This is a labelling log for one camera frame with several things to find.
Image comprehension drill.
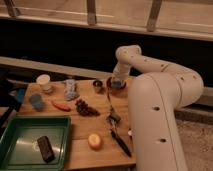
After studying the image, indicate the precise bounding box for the green plastic tray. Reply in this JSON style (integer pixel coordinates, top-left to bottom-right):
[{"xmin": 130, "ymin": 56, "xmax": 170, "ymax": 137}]
[{"xmin": 0, "ymin": 116, "xmax": 71, "ymax": 171}]

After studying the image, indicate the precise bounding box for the black handled utensil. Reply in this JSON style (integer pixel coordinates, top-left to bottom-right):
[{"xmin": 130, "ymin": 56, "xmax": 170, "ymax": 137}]
[{"xmin": 107, "ymin": 95, "xmax": 132, "ymax": 157}]

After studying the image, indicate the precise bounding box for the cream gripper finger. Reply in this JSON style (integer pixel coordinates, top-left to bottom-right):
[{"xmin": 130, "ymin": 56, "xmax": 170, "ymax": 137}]
[
  {"xmin": 121, "ymin": 79, "xmax": 126, "ymax": 87},
  {"xmin": 111, "ymin": 76, "xmax": 115, "ymax": 86}
]

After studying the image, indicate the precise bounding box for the red bowl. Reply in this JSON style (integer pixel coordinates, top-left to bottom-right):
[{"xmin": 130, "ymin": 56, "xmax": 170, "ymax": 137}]
[{"xmin": 106, "ymin": 77, "xmax": 126, "ymax": 95}]

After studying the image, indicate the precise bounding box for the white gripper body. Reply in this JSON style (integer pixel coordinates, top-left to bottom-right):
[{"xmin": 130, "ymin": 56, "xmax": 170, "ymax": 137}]
[{"xmin": 113, "ymin": 62, "xmax": 131, "ymax": 80}]

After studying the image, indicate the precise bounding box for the white cup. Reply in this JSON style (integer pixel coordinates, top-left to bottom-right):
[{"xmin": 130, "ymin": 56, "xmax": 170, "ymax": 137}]
[{"xmin": 36, "ymin": 74, "xmax": 53, "ymax": 93}]

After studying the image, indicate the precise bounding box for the blue object at table edge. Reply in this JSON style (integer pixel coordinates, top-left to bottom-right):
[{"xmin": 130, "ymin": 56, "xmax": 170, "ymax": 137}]
[{"xmin": 15, "ymin": 88, "xmax": 26, "ymax": 103}]

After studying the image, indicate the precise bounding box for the dark brown block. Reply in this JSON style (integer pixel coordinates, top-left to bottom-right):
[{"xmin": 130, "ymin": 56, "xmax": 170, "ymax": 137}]
[{"xmin": 37, "ymin": 136, "xmax": 55, "ymax": 163}]

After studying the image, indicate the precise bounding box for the orange carrot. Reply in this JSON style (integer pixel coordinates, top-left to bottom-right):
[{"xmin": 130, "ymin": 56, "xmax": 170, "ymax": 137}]
[{"xmin": 51, "ymin": 101, "xmax": 71, "ymax": 112}]

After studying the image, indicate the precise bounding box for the blue plastic cup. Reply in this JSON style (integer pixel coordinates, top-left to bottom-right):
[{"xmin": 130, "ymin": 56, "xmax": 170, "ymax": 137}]
[{"xmin": 29, "ymin": 94, "xmax": 44, "ymax": 111}]

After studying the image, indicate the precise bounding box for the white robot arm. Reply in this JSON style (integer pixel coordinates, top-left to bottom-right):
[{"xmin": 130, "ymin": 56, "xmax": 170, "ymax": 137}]
[{"xmin": 112, "ymin": 45, "xmax": 204, "ymax": 171}]

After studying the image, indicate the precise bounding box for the yellow round fruit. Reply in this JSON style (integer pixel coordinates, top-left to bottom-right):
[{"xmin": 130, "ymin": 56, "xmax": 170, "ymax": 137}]
[{"xmin": 88, "ymin": 134, "xmax": 102, "ymax": 150}]

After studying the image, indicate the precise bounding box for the dark grape bunch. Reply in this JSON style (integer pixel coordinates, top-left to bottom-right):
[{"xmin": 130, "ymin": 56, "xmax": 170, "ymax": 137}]
[{"xmin": 75, "ymin": 99, "xmax": 100, "ymax": 116}]

